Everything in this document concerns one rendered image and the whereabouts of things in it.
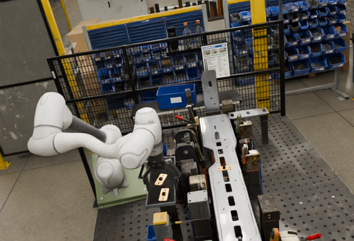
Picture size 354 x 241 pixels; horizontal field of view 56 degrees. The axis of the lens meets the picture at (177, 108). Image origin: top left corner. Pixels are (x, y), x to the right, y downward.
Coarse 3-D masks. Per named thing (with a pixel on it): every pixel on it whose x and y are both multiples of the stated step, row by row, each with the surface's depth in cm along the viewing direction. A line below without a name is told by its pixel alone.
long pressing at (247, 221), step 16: (208, 128) 239; (224, 128) 236; (208, 144) 221; (224, 144) 218; (240, 176) 188; (224, 192) 178; (240, 192) 176; (224, 208) 168; (240, 208) 166; (224, 224) 159; (240, 224) 157; (256, 224) 156; (224, 240) 150; (256, 240) 148
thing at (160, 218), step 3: (156, 213) 150; (159, 213) 150; (162, 213) 149; (165, 213) 149; (153, 216) 149; (156, 216) 148; (159, 216) 148; (162, 216) 148; (165, 216) 147; (153, 219) 147; (156, 219) 147; (159, 219) 146; (162, 219) 146; (165, 219) 146; (153, 222) 145; (156, 222) 145; (159, 222) 145; (162, 222) 145; (165, 222) 145
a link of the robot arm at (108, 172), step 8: (104, 160) 209; (112, 160) 211; (96, 168) 207; (104, 168) 206; (112, 168) 207; (120, 168) 216; (96, 176) 207; (104, 176) 205; (112, 176) 206; (120, 176) 215; (104, 184) 210; (112, 184) 212
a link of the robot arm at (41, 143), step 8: (40, 128) 160; (48, 128) 160; (56, 128) 162; (32, 136) 162; (40, 136) 159; (48, 136) 158; (32, 144) 160; (40, 144) 158; (48, 144) 156; (32, 152) 162; (40, 152) 159; (48, 152) 158; (56, 152) 158
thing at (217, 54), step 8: (200, 48) 268; (208, 48) 268; (216, 48) 268; (224, 48) 268; (208, 56) 271; (216, 56) 271; (224, 56) 271; (208, 64) 274; (216, 64) 274; (224, 64) 274; (216, 72) 277; (224, 72) 277
